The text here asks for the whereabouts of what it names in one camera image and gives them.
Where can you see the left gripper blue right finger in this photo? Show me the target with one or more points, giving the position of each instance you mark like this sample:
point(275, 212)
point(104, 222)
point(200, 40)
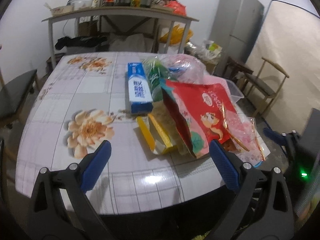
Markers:
point(227, 170)

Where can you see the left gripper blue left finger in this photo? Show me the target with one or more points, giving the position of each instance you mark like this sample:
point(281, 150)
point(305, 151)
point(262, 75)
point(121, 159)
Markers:
point(93, 164)

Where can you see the red snack bag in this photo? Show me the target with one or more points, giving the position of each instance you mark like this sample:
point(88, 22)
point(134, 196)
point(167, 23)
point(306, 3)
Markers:
point(203, 113)

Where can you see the yellow carton box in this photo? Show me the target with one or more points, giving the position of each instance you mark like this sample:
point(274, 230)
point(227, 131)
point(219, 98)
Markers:
point(157, 138)

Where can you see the blue white toothpaste box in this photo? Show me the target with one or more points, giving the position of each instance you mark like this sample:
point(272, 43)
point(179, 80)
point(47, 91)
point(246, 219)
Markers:
point(139, 92)

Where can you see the clear pink printed plastic bag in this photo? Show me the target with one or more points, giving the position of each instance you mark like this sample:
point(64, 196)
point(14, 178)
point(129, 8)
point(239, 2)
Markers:
point(185, 68)

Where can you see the green plastic bag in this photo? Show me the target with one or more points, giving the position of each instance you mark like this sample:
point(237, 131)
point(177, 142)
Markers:
point(155, 71)

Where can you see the wooden chair dark seat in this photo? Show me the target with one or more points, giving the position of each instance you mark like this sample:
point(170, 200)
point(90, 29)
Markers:
point(257, 83)

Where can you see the floral tablecloth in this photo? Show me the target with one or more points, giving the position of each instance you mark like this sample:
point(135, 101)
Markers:
point(86, 101)

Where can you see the clear plastic container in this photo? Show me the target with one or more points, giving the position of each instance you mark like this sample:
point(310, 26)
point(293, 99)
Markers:
point(235, 92)

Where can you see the dark wooden stool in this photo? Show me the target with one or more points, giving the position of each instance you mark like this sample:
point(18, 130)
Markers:
point(234, 69)

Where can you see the white mattress blue trim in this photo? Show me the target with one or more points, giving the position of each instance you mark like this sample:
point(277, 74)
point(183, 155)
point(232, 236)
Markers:
point(286, 55)

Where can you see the black bench seat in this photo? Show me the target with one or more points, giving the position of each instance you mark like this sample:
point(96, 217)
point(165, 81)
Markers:
point(14, 95)

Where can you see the black clothes under table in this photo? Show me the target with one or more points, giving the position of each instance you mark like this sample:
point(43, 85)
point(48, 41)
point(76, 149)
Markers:
point(80, 41)

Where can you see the grey refrigerator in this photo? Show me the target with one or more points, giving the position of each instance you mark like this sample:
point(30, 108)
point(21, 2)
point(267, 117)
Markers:
point(235, 28)

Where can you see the orange plastic bag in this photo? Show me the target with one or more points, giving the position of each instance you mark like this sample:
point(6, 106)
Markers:
point(176, 35)

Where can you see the white bowl with chopsticks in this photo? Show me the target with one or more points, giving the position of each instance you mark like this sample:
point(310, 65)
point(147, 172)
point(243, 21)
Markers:
point(59, 10)

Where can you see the red plastic bag on shelf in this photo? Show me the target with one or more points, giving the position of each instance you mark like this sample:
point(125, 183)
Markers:
point(176, 7)

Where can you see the grey metal side table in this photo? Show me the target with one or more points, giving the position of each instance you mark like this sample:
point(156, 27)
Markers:
point(105, 12)

